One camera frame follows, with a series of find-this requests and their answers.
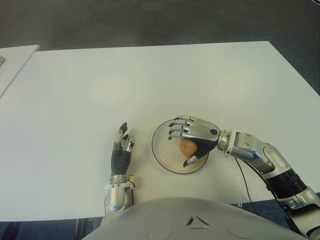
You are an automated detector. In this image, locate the brown egg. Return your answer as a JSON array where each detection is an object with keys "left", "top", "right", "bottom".
[{"left": 178, "top": 139, "right": 198, "bottom": 158}]

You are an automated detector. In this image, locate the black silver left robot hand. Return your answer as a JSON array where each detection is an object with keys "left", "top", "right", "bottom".
[{"left": 109, "top": 122, "right": 136, "bottom": 177}]

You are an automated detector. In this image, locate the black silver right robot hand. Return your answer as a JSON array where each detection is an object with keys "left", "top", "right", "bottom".
[{"left": 167, "top": 115, "right": 222, "bottom": 168}]

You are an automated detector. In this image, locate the white side table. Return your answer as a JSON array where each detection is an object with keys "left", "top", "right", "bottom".
[{"left": 0, "top": 44, "right": 40, "bottom": 98}]

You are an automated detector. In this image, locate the grey robot torso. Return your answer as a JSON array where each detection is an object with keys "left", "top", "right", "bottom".
[{"left": 81, "top": 196, "right": 311, "bottom": 240}]

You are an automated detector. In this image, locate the white plate with black rim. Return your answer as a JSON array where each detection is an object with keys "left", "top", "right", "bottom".
[{"left": 151, "top": 119, "right": 208, "bottom": 175}]

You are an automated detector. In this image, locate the thin black cable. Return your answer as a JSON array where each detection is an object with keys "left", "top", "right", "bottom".
[{"left": 234, "top": 158, "right": 261, "bottom": 218}]

